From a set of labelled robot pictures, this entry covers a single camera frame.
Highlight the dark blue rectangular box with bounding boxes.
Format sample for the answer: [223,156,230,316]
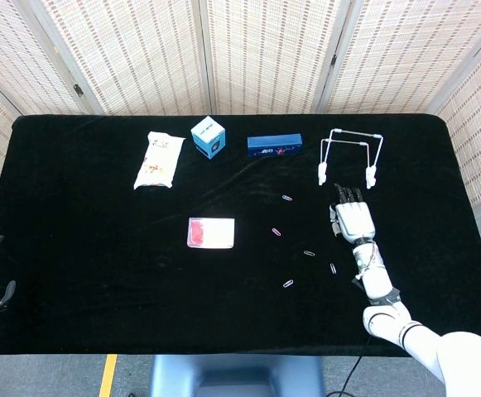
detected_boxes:
[246,132,305,159]

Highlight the light blue cube box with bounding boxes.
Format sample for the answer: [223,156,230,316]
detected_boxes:
[190,116,227,161]

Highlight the black velvet tablecloth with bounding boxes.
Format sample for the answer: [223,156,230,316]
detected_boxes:
[0,113,481,356]

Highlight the white wire book stand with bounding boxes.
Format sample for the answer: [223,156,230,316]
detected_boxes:
[316,128,385,190]

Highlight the yellow floor tape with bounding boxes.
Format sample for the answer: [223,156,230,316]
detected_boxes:
[99,354,118,397]

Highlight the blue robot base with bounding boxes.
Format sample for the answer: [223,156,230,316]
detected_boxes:
[148,354,328,397]

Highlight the clear flat plastic box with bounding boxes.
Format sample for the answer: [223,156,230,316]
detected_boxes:
[186,217,236,250]

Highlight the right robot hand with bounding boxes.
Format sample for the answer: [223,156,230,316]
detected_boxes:
[329,183,377,245]

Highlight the thin robot cable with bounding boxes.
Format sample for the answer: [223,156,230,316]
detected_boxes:
[329,326,372,396]

